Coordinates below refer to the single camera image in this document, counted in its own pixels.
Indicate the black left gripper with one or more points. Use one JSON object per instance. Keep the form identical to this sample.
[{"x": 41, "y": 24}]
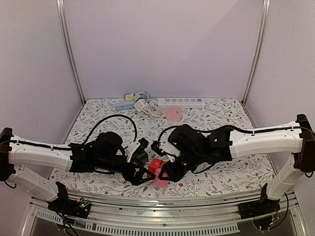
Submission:
[{"x": 141, "y": 172}]

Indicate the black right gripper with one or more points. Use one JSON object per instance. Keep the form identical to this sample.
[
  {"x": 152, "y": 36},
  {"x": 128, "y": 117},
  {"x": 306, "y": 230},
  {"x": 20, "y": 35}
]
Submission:
[{"x": 175, "y": 172}]

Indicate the red cube socket adapter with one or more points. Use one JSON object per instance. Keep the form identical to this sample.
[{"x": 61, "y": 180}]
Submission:
[{"x": 156, "y": 164}]

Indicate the pink plug adapter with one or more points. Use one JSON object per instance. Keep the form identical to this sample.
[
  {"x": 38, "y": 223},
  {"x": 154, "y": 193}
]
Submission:
[{"x": 160, "y": 183}]

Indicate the dark green cube socket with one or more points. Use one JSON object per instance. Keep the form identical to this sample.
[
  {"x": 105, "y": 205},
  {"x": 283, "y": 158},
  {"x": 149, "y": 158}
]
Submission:
[{"x": 141, "y": 156}]

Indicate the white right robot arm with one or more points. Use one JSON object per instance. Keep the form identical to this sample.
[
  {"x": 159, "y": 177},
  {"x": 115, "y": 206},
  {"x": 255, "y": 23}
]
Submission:
[{"x": 296, "y": 138}]

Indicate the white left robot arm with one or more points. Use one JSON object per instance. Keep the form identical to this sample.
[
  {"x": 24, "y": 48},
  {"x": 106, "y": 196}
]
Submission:
[{"x": 16, "y": 152}]

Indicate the white plug block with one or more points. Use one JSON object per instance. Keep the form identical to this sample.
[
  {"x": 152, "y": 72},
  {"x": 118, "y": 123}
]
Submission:
[{"x": 140, "y": 105}]

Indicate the green beige socket adapter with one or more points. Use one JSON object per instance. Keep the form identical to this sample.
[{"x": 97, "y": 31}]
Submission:
[{"x": 144, "y": 94}]

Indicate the yellow cube socket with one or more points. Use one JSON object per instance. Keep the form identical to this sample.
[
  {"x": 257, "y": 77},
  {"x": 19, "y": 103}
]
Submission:
[{"x": 129, "y": 97}]

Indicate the white colourful power strip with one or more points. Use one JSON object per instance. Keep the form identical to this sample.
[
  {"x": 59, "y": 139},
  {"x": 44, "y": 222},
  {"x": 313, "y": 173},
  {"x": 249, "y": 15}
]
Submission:
[{"x": 181, "y": 102}]

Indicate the blue power strip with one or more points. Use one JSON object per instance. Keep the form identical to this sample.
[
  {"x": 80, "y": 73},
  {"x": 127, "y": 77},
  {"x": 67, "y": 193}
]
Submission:
[{"x": 124, "y": 105}]

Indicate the floral table cloth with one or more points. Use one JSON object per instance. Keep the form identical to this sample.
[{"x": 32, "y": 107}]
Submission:
[{"x": 99, "y": 115}]

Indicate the pink round cable reel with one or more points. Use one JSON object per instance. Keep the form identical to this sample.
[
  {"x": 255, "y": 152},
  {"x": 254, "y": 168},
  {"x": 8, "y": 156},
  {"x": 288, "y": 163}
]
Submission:
[{"x": 173, "y": 114}]

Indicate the aluminium front rail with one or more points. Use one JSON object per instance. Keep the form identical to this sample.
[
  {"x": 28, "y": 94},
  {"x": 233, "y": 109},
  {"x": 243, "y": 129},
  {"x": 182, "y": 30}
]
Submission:
[{"x": 190, "y": 216}]

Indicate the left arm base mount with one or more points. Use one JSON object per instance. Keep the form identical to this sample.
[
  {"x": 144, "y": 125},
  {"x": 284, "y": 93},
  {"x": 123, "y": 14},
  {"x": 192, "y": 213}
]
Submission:
[{"x": 66, "y": 206}]

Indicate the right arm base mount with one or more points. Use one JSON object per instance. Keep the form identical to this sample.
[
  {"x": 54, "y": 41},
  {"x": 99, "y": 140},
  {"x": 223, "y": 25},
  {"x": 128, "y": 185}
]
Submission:
[{"x": 259, "y": 207}]

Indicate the left aluminium corner post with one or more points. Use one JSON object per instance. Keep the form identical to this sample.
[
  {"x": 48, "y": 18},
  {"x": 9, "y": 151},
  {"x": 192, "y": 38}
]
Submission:
[{"x": 69, "y": 50}]

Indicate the aluminium corner post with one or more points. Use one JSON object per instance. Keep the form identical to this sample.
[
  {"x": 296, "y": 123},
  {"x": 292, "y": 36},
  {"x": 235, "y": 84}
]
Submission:
[
  {"x": 69, "y": 50},
  {"x": 257, "y": 52}
]

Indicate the right aluminium corner post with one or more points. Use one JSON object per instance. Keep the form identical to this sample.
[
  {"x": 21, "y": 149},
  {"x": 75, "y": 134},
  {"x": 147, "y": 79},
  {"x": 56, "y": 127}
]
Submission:
[{"x": 257, "y": 52}]

